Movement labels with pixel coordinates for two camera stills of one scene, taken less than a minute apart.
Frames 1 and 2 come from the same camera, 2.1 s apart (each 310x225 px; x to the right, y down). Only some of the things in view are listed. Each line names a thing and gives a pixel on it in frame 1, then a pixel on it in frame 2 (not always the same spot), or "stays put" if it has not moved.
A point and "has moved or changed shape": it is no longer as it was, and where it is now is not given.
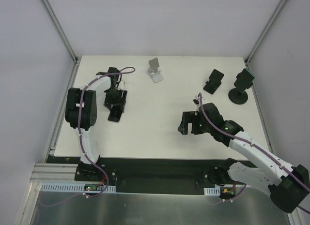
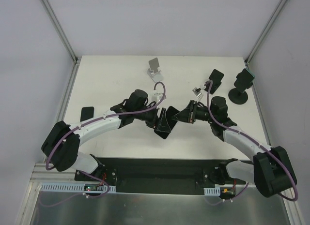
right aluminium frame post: (267, 27) stays put
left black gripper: (115, 104) -> (157, 119)
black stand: (116, 112) has moved or changed shape
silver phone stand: (156, 75) stays put
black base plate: (151, 174) stays put
